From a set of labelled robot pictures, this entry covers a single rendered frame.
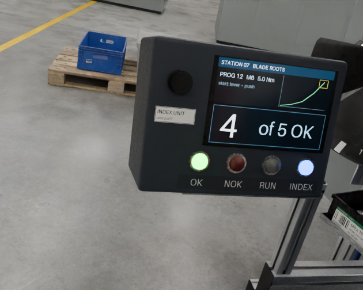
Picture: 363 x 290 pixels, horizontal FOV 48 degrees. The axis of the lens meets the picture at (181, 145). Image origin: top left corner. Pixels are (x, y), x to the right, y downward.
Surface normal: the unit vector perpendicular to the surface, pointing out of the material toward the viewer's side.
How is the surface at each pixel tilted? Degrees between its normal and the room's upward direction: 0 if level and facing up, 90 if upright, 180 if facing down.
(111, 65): 90
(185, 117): 75
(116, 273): 0
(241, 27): 90
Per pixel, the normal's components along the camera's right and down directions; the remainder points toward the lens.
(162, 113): 0.24, 0.23
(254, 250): 0.18, -0.88
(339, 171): -0.96, -0.07
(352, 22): -0.06, 0.44
